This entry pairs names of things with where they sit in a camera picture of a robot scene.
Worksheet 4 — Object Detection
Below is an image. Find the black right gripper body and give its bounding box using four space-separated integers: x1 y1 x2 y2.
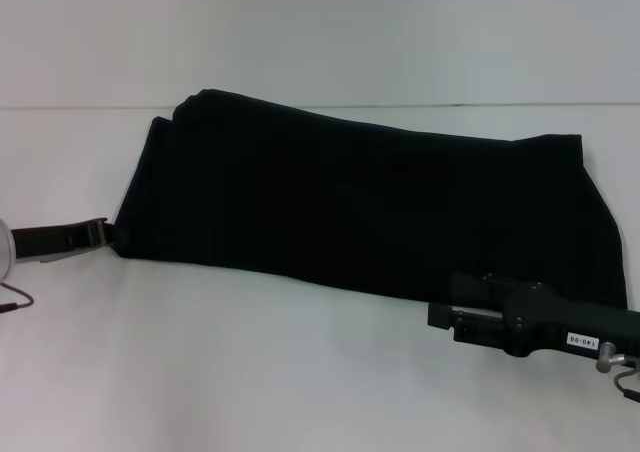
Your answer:
500 280 640 359

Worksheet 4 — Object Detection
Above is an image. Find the left arm connector cable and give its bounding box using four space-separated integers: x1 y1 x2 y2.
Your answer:
0 281 36 314

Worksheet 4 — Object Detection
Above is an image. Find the arm connector cable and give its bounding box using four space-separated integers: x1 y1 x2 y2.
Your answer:
613 369 640 402
0 281 36 314

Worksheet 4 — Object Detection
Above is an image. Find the black shirt with FREE print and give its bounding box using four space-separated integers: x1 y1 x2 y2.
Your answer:
114 87 630 314

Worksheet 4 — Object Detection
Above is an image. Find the right arm connector cable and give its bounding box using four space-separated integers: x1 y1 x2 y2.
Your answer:
613 369 640 402

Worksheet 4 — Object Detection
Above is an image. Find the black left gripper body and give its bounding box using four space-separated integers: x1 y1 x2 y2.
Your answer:
9 216 110 264

